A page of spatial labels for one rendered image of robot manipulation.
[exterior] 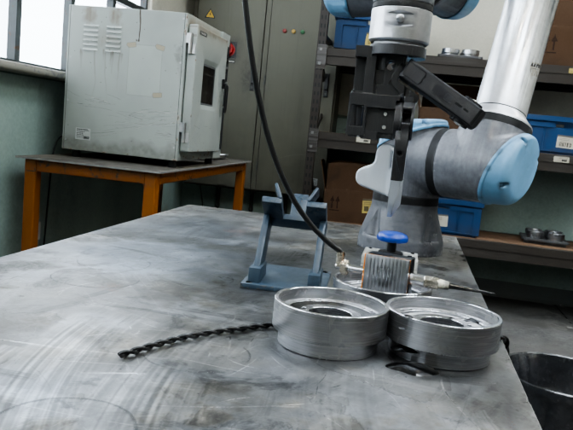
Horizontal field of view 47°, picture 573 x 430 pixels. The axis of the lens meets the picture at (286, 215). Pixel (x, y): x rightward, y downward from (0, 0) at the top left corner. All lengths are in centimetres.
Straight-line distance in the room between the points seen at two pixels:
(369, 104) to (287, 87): 367
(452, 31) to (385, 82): 387
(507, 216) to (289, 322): 417
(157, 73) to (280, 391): 248
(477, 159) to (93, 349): 70
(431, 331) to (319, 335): 10
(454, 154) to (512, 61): 18
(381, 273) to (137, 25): 238
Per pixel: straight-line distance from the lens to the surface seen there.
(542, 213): 474
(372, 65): 85
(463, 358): 60
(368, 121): 83
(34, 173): 289
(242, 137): 454
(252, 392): 50
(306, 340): 57
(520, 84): 115
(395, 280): 70
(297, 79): 448
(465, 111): 83
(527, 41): 118
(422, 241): 115
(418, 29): 84
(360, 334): 58
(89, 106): 303
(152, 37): 294
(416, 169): 113
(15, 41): 307
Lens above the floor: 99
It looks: 7 degrees down
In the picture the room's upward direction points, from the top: 6 degrees clockwise
